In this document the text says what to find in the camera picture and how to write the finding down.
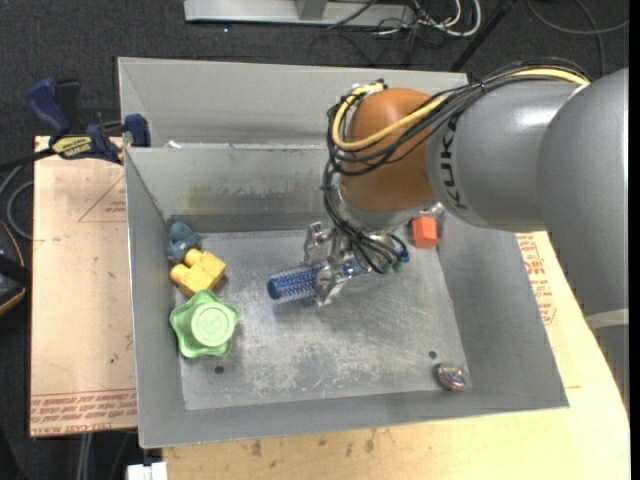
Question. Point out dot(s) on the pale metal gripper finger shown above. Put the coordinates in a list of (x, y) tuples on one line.
[(314, 243), (327, 290)]

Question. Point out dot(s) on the blue bristly cylinder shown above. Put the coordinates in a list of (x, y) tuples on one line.
[(292, 282)]

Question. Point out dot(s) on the orange block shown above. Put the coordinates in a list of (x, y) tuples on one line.
[(424, 232)]

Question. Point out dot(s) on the grey metal bin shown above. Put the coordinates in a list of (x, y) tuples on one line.
[(350, 358)]

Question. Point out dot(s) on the yellow toy building block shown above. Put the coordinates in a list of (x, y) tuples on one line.
[(202, 272)]

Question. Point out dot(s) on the green star-shaped lid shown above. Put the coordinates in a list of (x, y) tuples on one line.
[(205, 324)]

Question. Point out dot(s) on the blue-grey toy animal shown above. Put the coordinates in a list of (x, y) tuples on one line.
[(177, 243)]

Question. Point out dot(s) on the small multicoloured ball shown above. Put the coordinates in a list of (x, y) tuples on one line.
[(453, 377)]

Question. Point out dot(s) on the brown cardboard board red print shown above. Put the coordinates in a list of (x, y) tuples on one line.
[(80, 288)]

